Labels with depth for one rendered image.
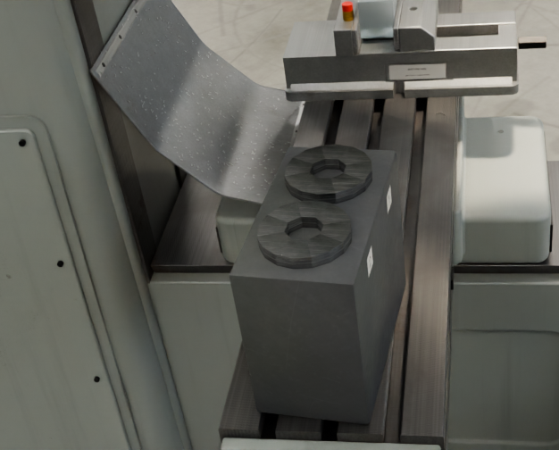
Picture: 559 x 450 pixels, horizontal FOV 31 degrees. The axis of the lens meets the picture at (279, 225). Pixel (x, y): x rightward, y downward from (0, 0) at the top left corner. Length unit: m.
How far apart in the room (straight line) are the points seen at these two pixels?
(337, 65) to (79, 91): 0.39
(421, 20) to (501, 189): 0.27
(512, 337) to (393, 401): 0.55
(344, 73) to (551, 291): 0.45
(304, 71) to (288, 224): 0.61
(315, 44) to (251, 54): 2.28
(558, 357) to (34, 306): 0.82
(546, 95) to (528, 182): 1.90
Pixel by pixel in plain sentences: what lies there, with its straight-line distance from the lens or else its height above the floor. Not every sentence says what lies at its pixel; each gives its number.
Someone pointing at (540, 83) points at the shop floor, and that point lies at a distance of 3.49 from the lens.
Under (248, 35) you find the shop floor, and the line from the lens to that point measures 3.98.
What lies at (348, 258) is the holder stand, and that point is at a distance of 0.93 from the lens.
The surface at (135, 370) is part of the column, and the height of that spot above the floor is 0.58.
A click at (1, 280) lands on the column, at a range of 1.62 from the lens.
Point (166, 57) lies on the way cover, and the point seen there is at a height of 1.03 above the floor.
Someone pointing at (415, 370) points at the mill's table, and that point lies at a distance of 1.08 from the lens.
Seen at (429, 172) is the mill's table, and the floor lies 0.95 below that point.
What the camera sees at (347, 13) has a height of 1.08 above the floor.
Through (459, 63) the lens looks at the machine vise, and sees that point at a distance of 1.52.
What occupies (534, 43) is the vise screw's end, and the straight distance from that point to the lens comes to 1.57.
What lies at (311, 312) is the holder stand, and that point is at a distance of 0.94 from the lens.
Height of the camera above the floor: 1.73
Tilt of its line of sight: 36 degrees down
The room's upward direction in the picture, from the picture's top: 9 degrees counter-clockwise
